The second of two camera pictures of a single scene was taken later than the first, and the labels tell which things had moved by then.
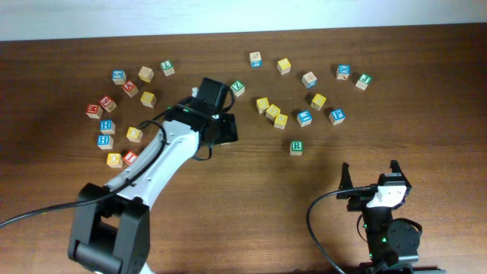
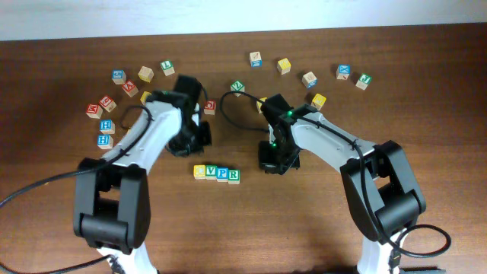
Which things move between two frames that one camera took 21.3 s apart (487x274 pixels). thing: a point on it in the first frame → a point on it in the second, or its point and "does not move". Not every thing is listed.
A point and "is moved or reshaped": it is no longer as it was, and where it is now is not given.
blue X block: x=342 y=71 does not move
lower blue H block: x=105 y=141 does not move
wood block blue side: x=256 y=59 does not move
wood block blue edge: x=309 y=80 does not move
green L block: x=167 y=66 does not move
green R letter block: x=297 y=148 is moved or reshaped
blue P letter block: x=337 y=116 → x=222 y=174
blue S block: x=119 y=76 does not move
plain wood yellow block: x=146 y=74 does not move
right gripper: x=358 y=202 → x=277 y=163
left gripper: x=227 y=129 → x=186 y=146
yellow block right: x=318 y=101 does not move
